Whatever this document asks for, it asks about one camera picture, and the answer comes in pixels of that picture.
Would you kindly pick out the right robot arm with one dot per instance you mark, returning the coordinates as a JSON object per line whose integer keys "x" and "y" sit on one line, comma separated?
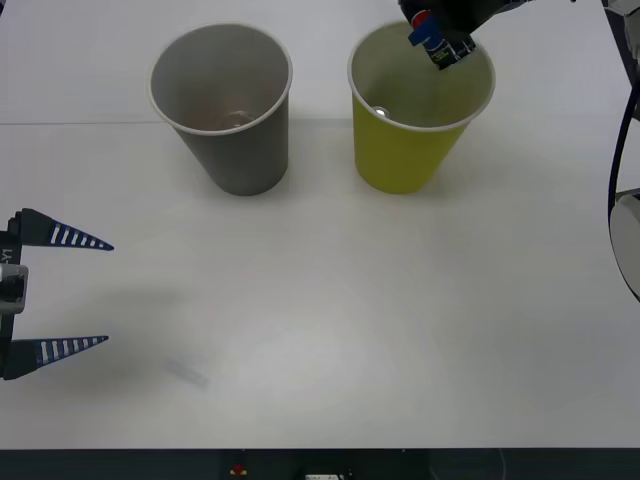
{"x": 627, "y": 240}

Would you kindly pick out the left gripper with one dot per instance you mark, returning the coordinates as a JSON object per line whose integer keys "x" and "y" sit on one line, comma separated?
{"x": 10, "y": 247}

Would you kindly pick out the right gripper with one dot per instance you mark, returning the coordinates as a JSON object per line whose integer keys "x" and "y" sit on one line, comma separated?
{"x": 465, "y": 15}

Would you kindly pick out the yellow-green plastic waste bin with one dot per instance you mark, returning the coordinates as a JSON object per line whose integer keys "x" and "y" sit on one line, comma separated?
{"x": 395, "y": 160}

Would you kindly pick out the grey plastic waste bin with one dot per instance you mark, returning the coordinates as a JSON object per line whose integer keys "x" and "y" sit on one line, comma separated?
{"x": 245, "y": 160}

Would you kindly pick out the red round button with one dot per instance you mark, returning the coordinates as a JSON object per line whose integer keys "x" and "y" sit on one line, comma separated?
{"x": 237, "y": 470}

